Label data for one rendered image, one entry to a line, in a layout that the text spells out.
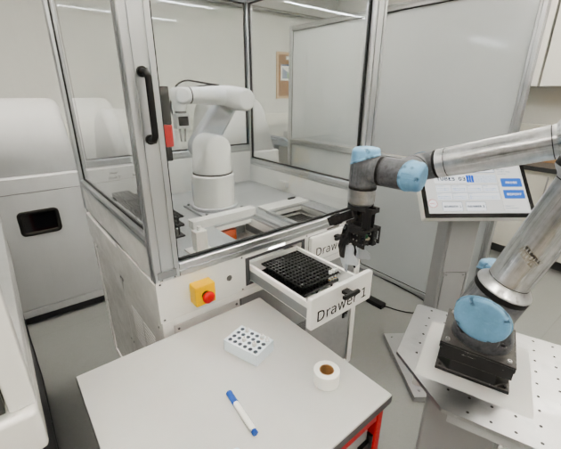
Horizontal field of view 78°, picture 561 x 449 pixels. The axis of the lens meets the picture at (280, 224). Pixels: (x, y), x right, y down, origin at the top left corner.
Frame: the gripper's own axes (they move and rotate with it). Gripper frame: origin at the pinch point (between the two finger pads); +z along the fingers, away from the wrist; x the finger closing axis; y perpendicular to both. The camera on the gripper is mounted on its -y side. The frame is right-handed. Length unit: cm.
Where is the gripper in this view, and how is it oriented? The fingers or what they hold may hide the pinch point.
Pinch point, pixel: (348, 265)
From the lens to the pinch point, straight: 106.9
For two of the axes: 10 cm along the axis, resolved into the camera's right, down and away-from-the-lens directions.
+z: -0.1, 9.3, 3.6
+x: 7.7, -2.2, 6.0
